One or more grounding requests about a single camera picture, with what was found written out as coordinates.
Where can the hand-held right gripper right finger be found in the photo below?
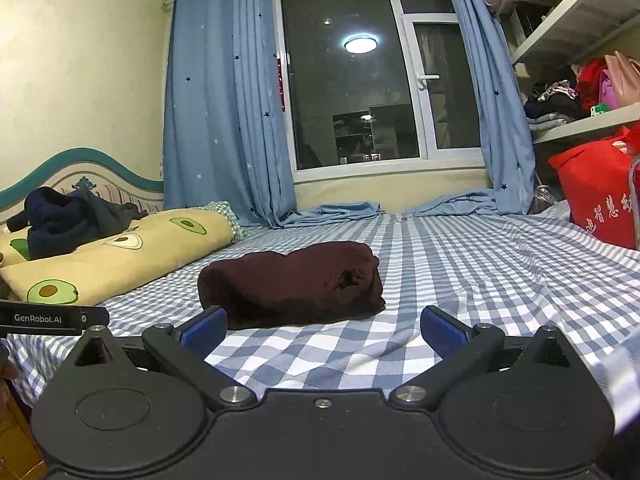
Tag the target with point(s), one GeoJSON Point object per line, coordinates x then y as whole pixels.
{"type": "Point", "coordinates": [442, 331]}

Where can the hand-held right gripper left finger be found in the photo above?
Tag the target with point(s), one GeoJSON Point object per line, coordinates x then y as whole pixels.
{"type": "Point", "coordinates": [205, 331]}

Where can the maroon printed sweatshirt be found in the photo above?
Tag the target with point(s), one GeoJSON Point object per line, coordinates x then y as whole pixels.
{"type": "Point", "coordinates": [290, 280]}

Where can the pile of folded clothes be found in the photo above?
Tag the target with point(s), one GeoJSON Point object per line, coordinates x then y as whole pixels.
{"type": "Point", "coordinates": [555, 102]}

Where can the bed with blue checked sheet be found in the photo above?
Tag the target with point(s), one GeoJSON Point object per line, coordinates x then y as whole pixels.
{"type": "Point", "coordinates": [450, 270]}

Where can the dark navy clothing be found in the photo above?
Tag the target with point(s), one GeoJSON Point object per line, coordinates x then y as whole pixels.
{"type": "Point", "coordinates": [65, 225]}

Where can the yellow avocado print pillow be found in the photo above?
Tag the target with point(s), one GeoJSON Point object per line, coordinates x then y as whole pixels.
{"type": "Point", "coordinates": [125, 260]}

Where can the green checked pillow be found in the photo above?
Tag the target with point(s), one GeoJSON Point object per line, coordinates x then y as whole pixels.
{"type": "Point", "coordinates": [222, 208]}

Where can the teal and white headboard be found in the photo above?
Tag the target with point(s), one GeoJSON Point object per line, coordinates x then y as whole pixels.
{"type": "Point", "coordinates": [100, 165]}

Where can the clear plastic bag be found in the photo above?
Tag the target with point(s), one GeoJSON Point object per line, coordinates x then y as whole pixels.
{"type": "Point", "coordinates": [542, 197]}

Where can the red fabric bag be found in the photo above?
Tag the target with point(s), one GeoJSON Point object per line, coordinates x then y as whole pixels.
{"type": "Point", "coordinates": [600, 195]}

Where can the blue star curtain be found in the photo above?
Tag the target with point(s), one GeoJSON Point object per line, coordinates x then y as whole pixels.
{"type": "Point", "coordinates": [495, 85]}
{"type": "Point", "coordinates": [220, 85]}

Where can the white framed window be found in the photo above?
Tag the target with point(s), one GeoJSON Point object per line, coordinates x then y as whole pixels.
{"type": "Point", "coordinates": [360, 85]}

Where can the magenta handbag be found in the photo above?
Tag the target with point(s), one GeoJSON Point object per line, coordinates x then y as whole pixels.
{"type": "Point", "coordinates": [606, 90]}

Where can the red cloth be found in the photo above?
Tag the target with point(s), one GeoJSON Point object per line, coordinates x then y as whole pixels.
{"type": "Point", "coordinates": [592, 72]}

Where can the pale pink handbag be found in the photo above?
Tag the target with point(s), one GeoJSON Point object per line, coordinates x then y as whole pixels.
{"type": "Point", "coordinates": [625, 75]}

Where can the white shelf unit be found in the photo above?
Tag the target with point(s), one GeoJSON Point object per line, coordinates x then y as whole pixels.
{"type": "Point", "coordinates": [575, 15]}

